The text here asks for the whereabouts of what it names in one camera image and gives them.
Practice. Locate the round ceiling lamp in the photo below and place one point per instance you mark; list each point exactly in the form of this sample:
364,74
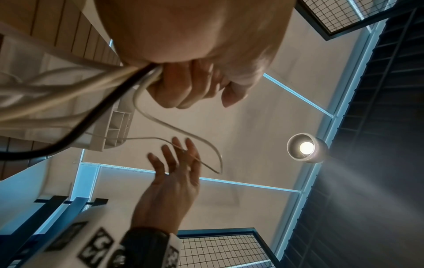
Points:
306,147

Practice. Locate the person's left hand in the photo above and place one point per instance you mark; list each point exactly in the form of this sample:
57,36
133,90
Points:
198,31

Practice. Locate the black right wristband with markers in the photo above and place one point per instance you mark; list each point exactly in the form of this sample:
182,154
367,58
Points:
145,243

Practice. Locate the dark slatted blind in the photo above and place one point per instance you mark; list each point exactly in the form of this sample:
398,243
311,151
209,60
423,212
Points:
381,157

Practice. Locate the beige roller blind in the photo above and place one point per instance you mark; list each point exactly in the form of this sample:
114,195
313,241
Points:
215,206
314,57
248,123

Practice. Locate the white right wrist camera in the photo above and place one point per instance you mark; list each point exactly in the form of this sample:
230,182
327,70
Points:
106,217

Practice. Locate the person's right hand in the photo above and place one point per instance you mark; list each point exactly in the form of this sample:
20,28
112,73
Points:
165,199

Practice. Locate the wooden slatted table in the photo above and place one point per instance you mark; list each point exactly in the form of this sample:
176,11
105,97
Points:
59,21

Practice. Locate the white drawer organizer box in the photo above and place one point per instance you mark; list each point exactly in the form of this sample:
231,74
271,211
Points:
20,57

